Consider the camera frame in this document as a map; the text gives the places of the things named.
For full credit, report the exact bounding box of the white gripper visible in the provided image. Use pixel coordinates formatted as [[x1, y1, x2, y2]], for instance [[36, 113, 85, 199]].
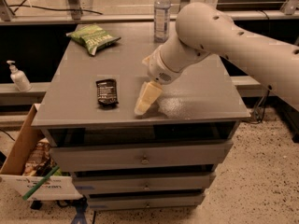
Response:
[[135, 46, 180, 116]]

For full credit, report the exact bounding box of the black rxbar chocolate wrapper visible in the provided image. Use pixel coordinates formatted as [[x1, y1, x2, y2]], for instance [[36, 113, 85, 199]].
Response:
[[96, 79, 119, 106]]

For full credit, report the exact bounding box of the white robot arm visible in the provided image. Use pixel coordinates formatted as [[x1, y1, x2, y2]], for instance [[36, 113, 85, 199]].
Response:
[[135, 2, 299, 115]]

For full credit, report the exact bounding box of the clear plastic water bottle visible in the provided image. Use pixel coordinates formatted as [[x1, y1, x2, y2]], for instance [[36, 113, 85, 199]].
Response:
[[154, 0, 171, 42]]

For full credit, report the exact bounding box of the white pump soap bottle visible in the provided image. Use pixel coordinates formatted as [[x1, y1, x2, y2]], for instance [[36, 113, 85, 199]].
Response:
[[7, 60, 32, 91]]

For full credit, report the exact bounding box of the grey drawer cabinet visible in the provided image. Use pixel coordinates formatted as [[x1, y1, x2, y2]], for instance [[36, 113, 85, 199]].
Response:
[[32, 22, 249, 211]]

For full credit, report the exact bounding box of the green chip bag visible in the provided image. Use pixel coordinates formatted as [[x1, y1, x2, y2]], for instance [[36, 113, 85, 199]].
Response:
[[66, 24, 120, 56]]

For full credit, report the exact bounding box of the blue clamp under cabinet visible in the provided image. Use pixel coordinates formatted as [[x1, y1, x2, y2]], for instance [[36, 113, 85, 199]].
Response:
[[71, 198, 88, 224]]

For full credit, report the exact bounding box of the cardboard box with snacks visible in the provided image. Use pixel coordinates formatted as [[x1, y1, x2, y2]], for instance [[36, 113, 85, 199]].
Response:
[[0, 104, 82, 201]]

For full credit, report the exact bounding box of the green stick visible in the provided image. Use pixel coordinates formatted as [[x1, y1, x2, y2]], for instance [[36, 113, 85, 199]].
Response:
[[22, 165, 60, 201]]

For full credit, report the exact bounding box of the grey metal rail frame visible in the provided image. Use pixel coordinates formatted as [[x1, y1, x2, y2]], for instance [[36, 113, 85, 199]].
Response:
[[0, 10, 299, 26]]

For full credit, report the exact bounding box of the black cable on floor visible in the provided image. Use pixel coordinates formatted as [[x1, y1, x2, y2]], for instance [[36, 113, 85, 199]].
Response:
[[8, 5, 104, 17]]

